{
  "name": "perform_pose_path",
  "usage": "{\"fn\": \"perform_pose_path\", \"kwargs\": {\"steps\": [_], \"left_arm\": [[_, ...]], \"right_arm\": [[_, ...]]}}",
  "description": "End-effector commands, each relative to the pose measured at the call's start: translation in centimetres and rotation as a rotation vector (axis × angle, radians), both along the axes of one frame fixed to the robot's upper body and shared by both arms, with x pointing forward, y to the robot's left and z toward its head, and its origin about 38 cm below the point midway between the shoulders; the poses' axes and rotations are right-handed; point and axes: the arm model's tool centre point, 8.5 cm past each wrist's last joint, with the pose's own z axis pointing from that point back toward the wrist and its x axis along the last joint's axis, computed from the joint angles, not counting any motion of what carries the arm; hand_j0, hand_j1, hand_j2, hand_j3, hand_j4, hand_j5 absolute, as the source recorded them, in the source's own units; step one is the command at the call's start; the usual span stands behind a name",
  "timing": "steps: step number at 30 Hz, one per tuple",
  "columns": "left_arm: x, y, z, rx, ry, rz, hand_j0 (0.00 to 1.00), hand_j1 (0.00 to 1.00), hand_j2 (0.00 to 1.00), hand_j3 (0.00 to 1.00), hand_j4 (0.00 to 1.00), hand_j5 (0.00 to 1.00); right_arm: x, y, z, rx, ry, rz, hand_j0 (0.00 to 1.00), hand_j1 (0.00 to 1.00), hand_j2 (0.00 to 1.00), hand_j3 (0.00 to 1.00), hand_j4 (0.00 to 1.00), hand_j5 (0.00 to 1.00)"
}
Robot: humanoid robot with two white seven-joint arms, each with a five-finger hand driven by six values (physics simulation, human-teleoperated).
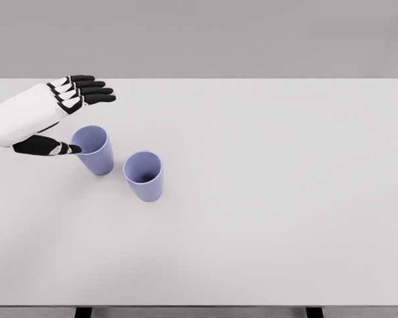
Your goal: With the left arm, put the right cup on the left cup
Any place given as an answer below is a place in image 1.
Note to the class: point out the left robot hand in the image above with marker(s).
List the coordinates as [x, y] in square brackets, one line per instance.
[36, 106]

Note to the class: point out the lavender plastic cup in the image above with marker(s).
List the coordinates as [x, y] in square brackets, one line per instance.
[99, 155]
[145, 179]

